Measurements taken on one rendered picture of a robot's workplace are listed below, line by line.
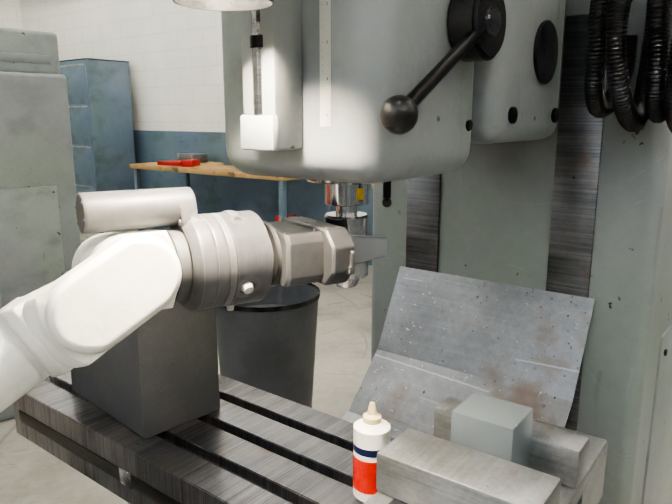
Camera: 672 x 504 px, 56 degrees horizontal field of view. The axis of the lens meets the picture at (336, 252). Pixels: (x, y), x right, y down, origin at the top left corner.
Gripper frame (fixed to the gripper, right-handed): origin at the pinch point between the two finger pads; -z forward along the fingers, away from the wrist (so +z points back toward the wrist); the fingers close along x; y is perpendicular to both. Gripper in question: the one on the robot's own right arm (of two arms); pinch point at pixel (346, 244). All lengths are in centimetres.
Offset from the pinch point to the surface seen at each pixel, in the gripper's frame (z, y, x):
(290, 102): 9.7, -14.4, -5.4
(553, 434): -11.4, 16.5, -19.1
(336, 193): 2.1, -5.7, -1.2
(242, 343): -64, 76, 168
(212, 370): 6.0, 21.4, 23.9
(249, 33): 12.5, -20.0, -3.4
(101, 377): 19.0, 22.6, 32.4
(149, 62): -200, -77, 711
